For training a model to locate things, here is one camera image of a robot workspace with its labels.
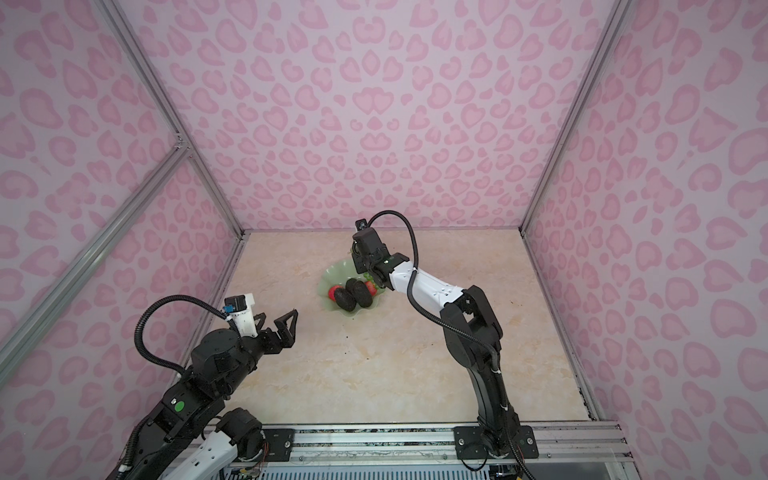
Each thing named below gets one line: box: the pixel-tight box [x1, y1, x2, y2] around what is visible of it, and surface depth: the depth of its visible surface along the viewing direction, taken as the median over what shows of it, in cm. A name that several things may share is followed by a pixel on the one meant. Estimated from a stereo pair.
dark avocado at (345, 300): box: [335, 288, 357, 312], surface depth 95 cm
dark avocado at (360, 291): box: [346, 278, 373, 308], surface depth 95 cm
